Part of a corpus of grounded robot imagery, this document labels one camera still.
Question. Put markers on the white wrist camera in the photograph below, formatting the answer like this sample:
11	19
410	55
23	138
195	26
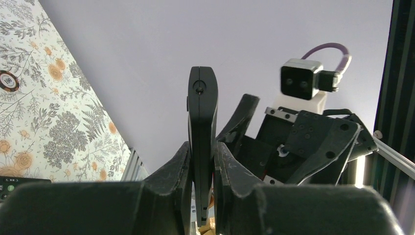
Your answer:
304	85

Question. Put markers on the black remote control with buttons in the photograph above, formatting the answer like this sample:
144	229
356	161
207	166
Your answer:
9	184

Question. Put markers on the black remote control back up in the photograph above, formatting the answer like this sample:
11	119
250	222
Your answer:
202	102

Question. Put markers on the floral table mat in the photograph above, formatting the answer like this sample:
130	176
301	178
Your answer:
52	124

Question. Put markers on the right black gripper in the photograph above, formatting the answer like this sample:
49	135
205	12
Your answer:
295	147

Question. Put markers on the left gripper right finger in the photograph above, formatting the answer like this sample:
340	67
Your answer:
245	205

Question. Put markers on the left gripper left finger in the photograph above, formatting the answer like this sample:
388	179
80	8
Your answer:
157	205

